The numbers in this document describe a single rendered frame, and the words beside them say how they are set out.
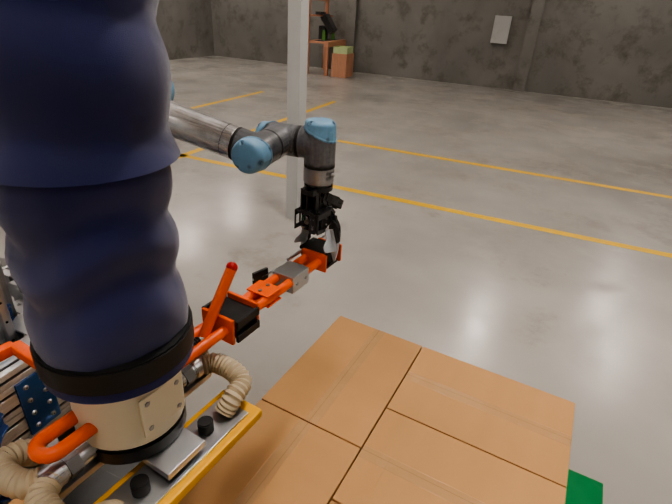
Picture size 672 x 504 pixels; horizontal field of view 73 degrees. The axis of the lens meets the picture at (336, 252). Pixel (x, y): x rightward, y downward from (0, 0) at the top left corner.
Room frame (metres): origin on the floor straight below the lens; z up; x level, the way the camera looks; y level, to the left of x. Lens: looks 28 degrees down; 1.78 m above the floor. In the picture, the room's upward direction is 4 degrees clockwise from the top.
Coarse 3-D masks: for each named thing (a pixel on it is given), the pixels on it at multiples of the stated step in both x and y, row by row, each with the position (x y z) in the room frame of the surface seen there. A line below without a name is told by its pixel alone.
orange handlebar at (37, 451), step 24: (312, 264) 1.01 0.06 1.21; (264, 288) 0.87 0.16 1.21; (288, 288) 0.90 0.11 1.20; (216, 336) 0.70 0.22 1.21; (0, 360) 0.61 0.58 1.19; (24, 360) 0.61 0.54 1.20; (192, 360) 0.64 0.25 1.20; (48, 432) 0.45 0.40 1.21; (96, 432) 0.47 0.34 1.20; (48, 456) 0.42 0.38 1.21
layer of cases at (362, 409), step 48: (336, 336) 1.56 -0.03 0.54; (384, 336) 1.59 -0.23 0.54; (288, 384) 1.26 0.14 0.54; (336, 384) 1.28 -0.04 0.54; (384, 384) 1.30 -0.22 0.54; (432, 384) 1.31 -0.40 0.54; (480, 384) 1.33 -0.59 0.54; (288, 432) 1.05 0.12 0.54; (336, 432) 1.06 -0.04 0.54; (384, 432) 1.07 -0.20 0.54; (432, 432) 1.09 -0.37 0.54; (480, 432) 1.10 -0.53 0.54; (528, 432) 1.12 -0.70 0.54; (240, 480) 0.86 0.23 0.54; (288, 480) 0.88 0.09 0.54; (336, 480) 0.89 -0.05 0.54; (384, 480) 0.90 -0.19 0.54; (432, 480) 0.91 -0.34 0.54; (480, 480) 0.92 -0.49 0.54; (528, 480) 0.93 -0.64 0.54
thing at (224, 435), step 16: (208, 416) 0.58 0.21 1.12; (224, 416) 0.61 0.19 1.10; (240, 416) 0.61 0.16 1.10; (256, 416) 0.62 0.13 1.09; (192, 432) 0.57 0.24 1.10; (208, 432) 0.56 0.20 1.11; (224, 432) 0.57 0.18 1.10; (240, 432) 0.58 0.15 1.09; (208, 448) 0.53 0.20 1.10; (224, 448) 0.54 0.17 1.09; (144, 464) 0.50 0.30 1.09; (192, 464) 0.50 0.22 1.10; (208, 464) 0.51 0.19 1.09; (128, 480) 0.47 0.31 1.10; (144, 480) 0.45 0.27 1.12; (160, 480) 0.47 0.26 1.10; (176, 480) 0.47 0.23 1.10; (192, 480) 0.48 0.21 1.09; (112, 496) 0.44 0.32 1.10; (128, 496) 0.44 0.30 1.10; (144, 496) 0.44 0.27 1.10; (160, 496) 0.44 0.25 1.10; (176, 496) 0.45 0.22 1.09
